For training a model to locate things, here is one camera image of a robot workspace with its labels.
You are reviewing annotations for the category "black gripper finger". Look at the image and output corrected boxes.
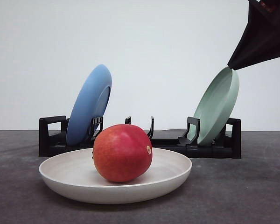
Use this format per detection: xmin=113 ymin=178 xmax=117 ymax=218
xmin=228 ymin=0 xmax=280 ymax=70

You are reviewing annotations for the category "black dish rack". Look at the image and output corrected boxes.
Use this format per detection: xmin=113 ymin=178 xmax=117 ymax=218
xmin=39 ymin=116 xmax=241 ymax=159

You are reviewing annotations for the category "white plate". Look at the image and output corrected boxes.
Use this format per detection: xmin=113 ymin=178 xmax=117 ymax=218
xmin=39 ymin=149 xmax=192 ymax=204

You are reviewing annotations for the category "green plate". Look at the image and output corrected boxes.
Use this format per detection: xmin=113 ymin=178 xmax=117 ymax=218
xmin=188 ymin=67 xmax=239 ymax=146

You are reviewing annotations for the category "red pomegranate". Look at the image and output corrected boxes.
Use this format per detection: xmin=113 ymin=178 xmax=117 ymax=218
xmin=92 ymin=124 xmax=153 ymax=183

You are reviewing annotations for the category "blue plate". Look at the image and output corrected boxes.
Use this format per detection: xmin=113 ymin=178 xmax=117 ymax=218
xmin=66 ymin=64 xmax=112 ymax=146

